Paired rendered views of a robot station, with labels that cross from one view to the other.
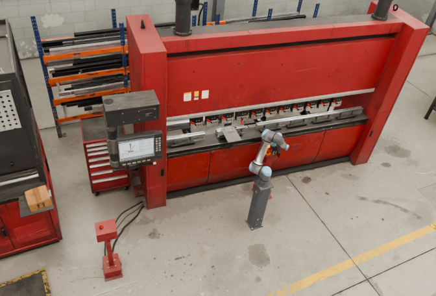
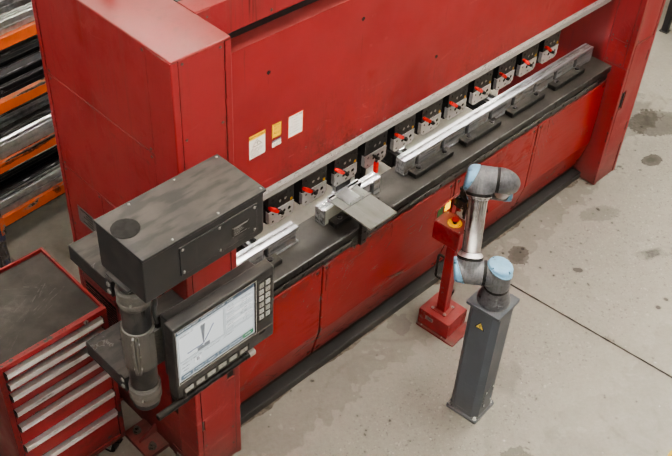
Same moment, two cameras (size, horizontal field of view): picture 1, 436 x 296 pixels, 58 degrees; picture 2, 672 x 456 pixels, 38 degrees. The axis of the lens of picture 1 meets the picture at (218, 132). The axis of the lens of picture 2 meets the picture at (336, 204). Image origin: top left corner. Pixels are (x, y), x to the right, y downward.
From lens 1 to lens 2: 1.46 m
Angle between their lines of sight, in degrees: 18
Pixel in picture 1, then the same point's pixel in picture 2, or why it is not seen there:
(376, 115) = (631, 53)
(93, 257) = not seen: outside the picture
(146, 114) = (236, 229)
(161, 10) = not seen: outside the picture
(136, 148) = (216, 331)
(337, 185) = (587, 242)
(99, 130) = (17, 318)
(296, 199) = (525, 309)
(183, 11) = not seen: outside the picture
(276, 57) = not seen: outside the picture
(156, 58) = (208, 63)
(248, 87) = (385, 72)
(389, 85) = not seen: outside the picture
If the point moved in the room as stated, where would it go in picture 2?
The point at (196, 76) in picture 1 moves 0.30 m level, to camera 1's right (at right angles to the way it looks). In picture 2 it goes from (275, 84) to (347, 71)
